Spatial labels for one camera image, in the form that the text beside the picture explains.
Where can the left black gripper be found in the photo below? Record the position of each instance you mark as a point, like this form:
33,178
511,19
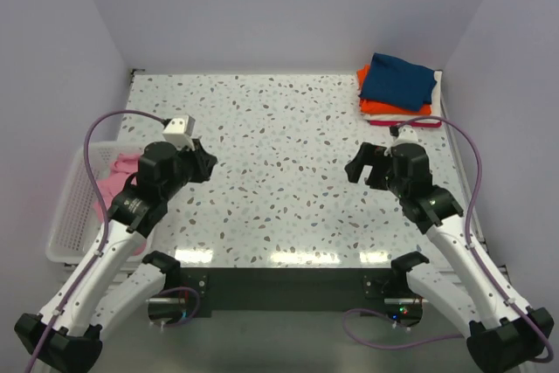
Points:
204,173

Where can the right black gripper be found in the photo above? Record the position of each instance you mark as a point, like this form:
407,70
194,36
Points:
364,156

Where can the pink t shirt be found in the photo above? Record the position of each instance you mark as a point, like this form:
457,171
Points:
120,169

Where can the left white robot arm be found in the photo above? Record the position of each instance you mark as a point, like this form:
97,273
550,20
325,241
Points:
69,331

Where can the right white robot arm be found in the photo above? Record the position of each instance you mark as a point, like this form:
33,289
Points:
500,327

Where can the folded orange t shirt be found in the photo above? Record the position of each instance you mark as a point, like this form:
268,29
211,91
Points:
376,107

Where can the folded white t shirt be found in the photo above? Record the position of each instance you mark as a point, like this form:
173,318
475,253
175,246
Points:
385,120

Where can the folded blue t shirt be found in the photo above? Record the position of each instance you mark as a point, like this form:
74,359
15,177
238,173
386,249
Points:
397,82

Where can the white plastic laundry basket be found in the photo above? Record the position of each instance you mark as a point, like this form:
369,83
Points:
75,225

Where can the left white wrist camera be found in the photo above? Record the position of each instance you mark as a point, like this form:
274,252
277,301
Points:
178,131

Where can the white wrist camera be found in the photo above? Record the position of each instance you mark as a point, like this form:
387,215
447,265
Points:
402,135
178,131

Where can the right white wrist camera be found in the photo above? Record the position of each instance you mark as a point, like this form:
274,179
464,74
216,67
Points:
402,135

